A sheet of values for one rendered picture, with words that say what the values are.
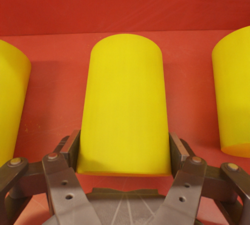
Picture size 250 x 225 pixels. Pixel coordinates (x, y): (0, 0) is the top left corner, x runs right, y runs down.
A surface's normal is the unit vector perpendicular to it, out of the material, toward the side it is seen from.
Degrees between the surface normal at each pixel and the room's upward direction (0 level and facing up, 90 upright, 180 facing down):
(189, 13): 90
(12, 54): 62
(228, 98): 77
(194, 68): 0
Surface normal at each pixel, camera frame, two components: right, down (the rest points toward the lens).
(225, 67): -0.94, -0.24
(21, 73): 0.99, -0.10
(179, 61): 0.03, -0.42
